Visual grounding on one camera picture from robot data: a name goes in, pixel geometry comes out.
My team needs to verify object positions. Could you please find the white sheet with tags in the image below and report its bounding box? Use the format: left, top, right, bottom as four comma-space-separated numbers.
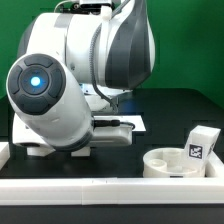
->
94, 115, 146, 132

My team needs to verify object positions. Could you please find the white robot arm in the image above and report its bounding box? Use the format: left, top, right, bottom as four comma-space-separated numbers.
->
6, 0, 155, 151

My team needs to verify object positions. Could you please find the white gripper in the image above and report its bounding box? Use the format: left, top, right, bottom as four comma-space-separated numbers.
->
12, 114, 133, 149

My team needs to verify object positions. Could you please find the camera on mount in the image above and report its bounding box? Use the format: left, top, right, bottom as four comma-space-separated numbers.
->
79, 0, 112, 8

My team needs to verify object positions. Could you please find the white front wall barrier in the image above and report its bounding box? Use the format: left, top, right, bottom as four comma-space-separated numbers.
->
0, 178, 224, 205

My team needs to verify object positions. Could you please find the white left wall barrier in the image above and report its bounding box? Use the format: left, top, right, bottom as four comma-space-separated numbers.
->
0, 142, 10, 170

